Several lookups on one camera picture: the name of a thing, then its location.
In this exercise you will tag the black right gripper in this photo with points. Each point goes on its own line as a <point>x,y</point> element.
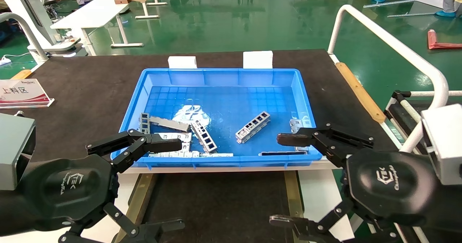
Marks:
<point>389,189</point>

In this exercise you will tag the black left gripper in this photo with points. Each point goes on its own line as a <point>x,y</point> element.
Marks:
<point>68,192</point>

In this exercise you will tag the grey windowed metal bracket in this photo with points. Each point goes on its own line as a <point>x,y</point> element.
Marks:
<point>252,126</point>
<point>204,136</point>

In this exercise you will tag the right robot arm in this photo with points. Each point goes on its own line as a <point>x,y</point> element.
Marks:
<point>451,207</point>

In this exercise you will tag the long thin metal part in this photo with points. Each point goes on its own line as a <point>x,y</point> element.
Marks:
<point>216,155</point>

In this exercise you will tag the black container mat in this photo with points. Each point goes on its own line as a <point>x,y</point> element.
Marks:
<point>223,199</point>

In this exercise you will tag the flat grey metal plate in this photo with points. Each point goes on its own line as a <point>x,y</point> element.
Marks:
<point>169,123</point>

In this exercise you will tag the long wooden strip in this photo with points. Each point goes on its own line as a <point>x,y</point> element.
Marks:
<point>357,89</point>

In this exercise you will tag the black cart with white tube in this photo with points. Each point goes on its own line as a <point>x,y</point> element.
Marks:
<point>397,113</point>

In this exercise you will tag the blue plastic bin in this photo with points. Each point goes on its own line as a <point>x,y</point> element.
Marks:
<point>231,102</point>

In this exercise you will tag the white foam block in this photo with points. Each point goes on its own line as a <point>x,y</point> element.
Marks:
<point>257,59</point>
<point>182,62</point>

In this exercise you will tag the red and white sign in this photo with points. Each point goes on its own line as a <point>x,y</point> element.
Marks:
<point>21,91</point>

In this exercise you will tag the white tube railing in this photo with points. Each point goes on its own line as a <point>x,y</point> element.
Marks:
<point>397,48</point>

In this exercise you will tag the short wooden piece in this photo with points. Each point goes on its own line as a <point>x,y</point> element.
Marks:
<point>21,74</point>

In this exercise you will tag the white table legs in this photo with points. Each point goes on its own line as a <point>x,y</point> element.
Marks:
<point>147,16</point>

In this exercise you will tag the white table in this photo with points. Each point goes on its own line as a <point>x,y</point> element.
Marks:
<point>90,13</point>

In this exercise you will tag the red folded object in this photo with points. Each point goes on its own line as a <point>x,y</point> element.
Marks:
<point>433,40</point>

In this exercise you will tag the white power strip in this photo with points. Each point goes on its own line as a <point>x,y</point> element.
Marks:
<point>5,60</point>

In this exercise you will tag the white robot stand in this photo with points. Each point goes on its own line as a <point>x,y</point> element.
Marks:
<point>30,15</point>

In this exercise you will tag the grey curved handrail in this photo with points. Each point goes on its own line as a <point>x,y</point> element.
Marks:
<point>14,16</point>

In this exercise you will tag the person in grey trousers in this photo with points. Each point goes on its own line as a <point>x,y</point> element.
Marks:
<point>451,4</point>

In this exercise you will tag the brass coloured rail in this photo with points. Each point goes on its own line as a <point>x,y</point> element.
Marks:
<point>293,192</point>

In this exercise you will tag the upright grey metal frame part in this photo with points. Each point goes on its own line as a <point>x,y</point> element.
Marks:
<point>144,122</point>

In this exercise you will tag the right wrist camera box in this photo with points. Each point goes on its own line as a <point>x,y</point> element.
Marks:
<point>444,142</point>

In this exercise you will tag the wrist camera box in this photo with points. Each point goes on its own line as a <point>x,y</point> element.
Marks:
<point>444,142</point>
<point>14,149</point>

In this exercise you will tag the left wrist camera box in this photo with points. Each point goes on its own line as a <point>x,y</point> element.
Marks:
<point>14,149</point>

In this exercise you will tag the aluminium profile rail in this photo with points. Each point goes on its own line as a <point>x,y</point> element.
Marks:
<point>411,14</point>
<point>389,3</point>

